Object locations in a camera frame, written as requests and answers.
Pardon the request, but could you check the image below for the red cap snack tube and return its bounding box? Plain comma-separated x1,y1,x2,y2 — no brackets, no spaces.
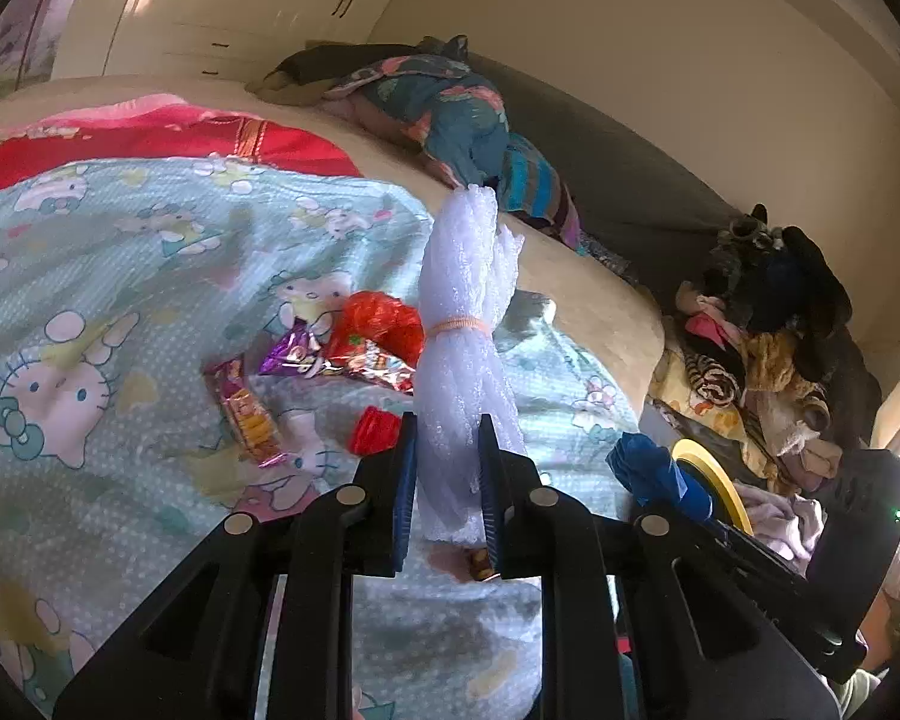
347,406,401,457

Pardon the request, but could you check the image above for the red candy wrapper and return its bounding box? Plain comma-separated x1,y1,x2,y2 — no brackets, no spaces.
322,337,414,395

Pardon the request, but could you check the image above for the red plastic bag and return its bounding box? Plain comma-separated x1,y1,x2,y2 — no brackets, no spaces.
323,291,425,367

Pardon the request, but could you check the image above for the white bubble wrap roll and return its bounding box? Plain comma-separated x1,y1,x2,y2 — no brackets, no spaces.
414,185,525,546

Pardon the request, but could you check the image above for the yellow rim black trash bin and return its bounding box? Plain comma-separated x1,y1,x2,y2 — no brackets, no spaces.
670,439,754,536

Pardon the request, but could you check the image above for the lilac cloth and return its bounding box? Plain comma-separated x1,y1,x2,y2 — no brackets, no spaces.
735,483,826,575

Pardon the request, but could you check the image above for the patterned clothes pile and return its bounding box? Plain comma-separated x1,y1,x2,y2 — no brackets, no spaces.
649,281,844,496

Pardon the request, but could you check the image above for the purple snack wrapper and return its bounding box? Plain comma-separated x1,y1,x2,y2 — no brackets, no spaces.
258,319,326,379

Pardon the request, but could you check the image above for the orange cracker snack packet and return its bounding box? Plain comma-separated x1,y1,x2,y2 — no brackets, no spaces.
205,356,286,468

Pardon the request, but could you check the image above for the black clothes heap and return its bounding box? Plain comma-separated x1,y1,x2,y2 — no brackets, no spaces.
701,205,881,449

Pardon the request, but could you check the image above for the grey headboard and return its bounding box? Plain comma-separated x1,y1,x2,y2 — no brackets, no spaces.
470,54,741,314

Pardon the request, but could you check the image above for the Hello Kitty light blue blanket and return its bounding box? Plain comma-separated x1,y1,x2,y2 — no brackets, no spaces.
0,158,635,718

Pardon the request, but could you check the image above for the striped colourful cloth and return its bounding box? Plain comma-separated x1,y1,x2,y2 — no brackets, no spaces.
497,133,582,252

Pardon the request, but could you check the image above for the teal floral clothes pile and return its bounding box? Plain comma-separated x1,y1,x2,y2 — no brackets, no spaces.
323,34,510,187

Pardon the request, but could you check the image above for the dark brown clothing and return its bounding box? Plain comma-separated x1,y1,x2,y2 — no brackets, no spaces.
245,43,419,106

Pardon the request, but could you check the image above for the red pink blanket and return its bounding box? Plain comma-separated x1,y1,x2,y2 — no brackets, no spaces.
0,94,359,190

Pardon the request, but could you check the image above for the cream wardrobe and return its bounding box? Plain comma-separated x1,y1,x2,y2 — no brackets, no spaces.
53,0,390,82

